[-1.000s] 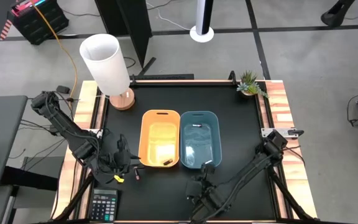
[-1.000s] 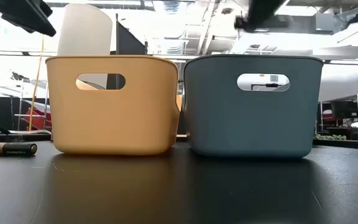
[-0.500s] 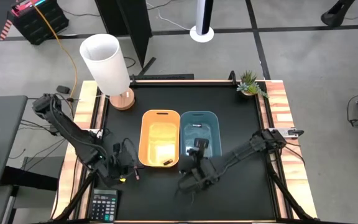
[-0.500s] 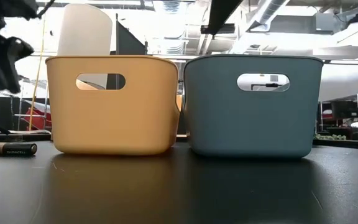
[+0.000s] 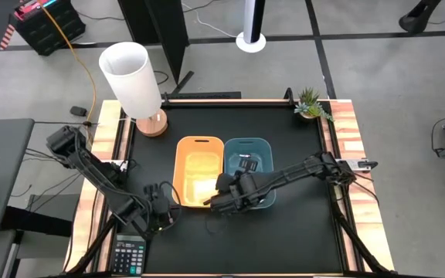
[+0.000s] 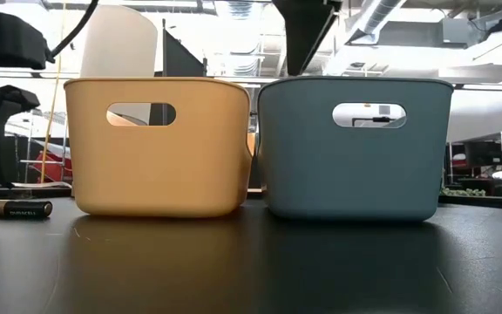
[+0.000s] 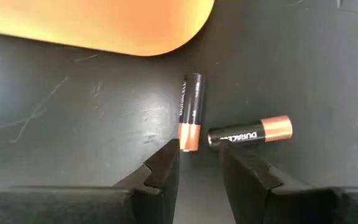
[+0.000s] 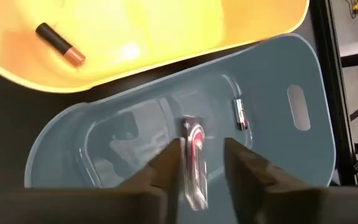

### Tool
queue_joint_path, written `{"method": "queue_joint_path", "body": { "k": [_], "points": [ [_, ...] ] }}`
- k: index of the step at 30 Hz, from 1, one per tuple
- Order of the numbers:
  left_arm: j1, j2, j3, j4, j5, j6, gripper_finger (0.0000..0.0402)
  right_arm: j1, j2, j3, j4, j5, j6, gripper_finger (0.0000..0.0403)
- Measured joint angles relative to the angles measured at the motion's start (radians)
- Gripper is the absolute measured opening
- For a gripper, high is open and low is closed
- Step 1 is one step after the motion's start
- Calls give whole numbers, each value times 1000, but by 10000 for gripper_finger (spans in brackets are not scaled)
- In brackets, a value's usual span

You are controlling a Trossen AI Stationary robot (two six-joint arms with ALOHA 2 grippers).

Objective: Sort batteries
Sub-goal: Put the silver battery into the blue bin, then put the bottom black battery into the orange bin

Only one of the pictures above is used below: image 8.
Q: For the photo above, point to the black copper Duracell battery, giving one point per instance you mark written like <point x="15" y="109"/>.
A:
<point x="59" y="44"/>

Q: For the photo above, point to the black battery in blue bin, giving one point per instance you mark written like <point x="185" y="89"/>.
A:
<point x="241" y="113"/>

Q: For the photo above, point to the silver red battery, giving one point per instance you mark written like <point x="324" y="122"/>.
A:
<point x="196" y="155"/>

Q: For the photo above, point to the black table edge frame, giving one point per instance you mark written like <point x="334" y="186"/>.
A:
<point x="331" y="77"/>

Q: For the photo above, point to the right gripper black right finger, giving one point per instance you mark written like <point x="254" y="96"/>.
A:
<point x="247" y="174"/>

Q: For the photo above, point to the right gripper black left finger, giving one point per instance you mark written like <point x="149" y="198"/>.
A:
<point x="169" y="168"/>

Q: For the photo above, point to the blue plastic bin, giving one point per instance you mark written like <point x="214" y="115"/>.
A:
<point x="275" y="149"/>

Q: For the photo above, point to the orange plastic bin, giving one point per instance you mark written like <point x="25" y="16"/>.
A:
<point x="141" y="34"/>

